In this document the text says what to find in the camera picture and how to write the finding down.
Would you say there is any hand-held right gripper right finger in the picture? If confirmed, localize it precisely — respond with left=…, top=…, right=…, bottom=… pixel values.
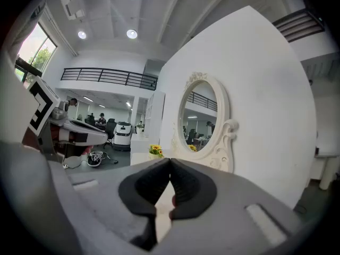
left=156, top=157, right=305, bottom=255

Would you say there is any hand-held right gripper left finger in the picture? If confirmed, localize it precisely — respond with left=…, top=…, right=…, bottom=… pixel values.
left=67, top=157, right=171, bottom=251

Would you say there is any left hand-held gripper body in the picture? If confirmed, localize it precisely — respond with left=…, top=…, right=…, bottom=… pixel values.
left=25, top=75, right=70, bottom=160

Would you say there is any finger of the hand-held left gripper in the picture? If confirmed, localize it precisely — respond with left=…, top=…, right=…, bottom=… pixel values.
left=67, top=119, right=107, bottom=134
left=59, top=125, right=109, bottom=146

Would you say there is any person's left hand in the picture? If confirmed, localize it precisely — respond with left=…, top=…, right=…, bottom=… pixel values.
left=51, top=124, right=93, bottom=157

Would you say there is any black office chair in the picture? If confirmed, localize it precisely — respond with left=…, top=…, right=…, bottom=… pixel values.
left=103, top=117, right=117, bottom=150

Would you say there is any black white sneaker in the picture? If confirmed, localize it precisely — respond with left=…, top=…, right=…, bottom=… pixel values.
left=87, top=150, right=104, bottom=167

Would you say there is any white service robot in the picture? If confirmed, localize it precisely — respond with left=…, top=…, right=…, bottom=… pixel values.
left=113, top=121, right=133, bottom=151

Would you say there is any sunflower bouquet in white pot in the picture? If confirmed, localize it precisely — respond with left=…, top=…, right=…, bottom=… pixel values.
left=148, top=144, right=165, bottom=160

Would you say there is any white low cabinet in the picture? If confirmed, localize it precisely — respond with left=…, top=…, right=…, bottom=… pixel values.
left=130, top=133, right=160, bottom=155

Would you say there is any large window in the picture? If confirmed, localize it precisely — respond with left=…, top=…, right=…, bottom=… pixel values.
left=14, top=22, right=58, bottom=82

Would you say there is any black balcony railing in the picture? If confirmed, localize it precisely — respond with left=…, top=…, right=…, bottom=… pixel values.
left=60, top=67, right=158, bottom=91

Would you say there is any ceiling air conditioner unit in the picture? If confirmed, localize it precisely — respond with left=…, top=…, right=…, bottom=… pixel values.
left=59, top=0, right=86, bottom=21

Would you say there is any black slatted railing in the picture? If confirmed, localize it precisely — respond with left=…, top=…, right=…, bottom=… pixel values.
left=272, top=8, right=326, bottom=44

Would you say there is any oval mirror with cream frame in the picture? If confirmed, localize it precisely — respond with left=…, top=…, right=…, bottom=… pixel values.
left=171, top=72, right=239, bottom=174

